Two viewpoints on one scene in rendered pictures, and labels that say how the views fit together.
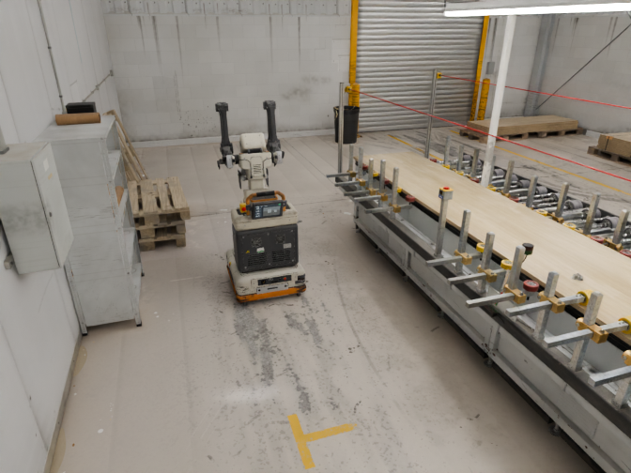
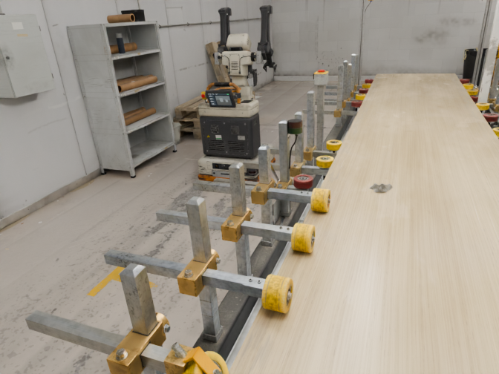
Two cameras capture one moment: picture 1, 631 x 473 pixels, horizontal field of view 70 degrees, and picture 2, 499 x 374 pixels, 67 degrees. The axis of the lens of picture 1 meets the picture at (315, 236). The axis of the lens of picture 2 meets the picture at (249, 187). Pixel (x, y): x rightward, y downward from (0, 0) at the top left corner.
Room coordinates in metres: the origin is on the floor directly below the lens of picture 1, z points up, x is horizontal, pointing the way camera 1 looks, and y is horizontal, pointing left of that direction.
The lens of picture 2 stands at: (0.98, -1.98, 1.53)
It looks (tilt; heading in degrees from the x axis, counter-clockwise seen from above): 24 degrees down; 40
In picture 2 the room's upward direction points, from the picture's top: 4 degrees counter-clockwise
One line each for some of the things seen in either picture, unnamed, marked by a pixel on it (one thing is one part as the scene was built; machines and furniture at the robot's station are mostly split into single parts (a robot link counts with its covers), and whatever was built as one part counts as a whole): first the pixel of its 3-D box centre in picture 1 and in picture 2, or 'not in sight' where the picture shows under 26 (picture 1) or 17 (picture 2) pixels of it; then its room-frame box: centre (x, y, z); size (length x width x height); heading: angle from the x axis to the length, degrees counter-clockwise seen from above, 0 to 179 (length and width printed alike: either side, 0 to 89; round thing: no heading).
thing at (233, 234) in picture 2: (591, 329); (237, 222); (1.73, -1.29, 0.95); 0.14 x 0.06 x 0.05; 18
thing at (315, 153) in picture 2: (455, 259); (297, 152); (2.65, -0.93, 0.83); 0.43 x 0.03 x 0.04; 108
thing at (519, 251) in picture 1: (513, 283); (284, 174); (2.23, -1.13, 0.90); 0.04 x 0.04 x 0.48; 18
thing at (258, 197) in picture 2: (550, 301); (263, 190); (1.97, -1.21, 0.95); 0.14 x 0.06 x 0.05; 18
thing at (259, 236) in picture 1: (264, 232); (231, 123); (3.63, 0.45, 0.59); 0.55 x 0.34 x 0.83; 108
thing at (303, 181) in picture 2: (530, 291); (303, 189); (2.22, -1.23, 0.85); 0.08 x 0.08 x 0.11
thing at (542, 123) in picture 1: (522, 124); not in sight; (10.24, -4.63, 0.23); 2.41 x 0.77 x 0.17; 109
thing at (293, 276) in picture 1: (274, 280); (226, 166); (3.41, 0.36, 0.23); 0.41 x 0.02 x 0.08; 108
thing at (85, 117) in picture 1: (78, 118); (120, 18); (3.52, 1.81, 1.59); 0.30 x 0.08 x 0.08; 108
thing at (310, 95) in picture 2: (462, 243); (310, 135); (2.71, -0.98, 0.92); 0.04 x 0.04 x 0.48; 18
